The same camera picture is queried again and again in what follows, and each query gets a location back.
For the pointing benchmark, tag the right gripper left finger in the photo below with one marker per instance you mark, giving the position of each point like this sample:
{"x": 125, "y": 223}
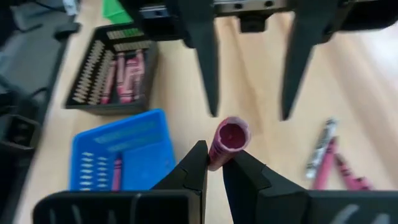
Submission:
{"x": 192, "y": 177}

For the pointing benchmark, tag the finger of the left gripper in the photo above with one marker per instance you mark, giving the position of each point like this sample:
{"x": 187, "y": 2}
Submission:
{"x": 205, "y": 62}
{"x": 298, "y": 56}

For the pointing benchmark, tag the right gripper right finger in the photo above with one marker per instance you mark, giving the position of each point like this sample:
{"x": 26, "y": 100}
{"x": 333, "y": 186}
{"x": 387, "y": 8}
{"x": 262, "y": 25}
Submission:
{"x": 248, "y": 186}

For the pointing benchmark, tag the blue plastic basket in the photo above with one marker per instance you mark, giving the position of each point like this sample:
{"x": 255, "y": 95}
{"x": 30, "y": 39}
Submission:
{"x": 146, "y": 161}

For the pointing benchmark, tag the magenta crayon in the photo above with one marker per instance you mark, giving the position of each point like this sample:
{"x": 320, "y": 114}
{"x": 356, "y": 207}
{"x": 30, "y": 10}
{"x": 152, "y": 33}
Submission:
{"x": 117, "y": 174}
{"x": 231, "y": 137}
{"x": 325, "y": 165}
{"x": 353, "y": 174}

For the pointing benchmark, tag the pink crayon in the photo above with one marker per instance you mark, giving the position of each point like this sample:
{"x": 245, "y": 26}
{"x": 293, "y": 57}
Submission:
{"x": 123, "y": 77}
{"x": 109, "y": 82}
{"x": 138, "y": 74}

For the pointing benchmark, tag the grey crayon black tip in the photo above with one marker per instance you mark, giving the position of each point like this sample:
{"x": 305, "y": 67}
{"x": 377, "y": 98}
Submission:
{"x": 321, "y": 147}

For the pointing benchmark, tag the green plastic basket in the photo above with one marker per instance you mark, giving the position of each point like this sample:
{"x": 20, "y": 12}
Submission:
{"x": 115, "y": 12}

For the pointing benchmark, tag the black plastic basket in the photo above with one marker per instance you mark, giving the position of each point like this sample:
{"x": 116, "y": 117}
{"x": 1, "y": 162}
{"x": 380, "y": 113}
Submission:
{"x": 93, "y": 107}

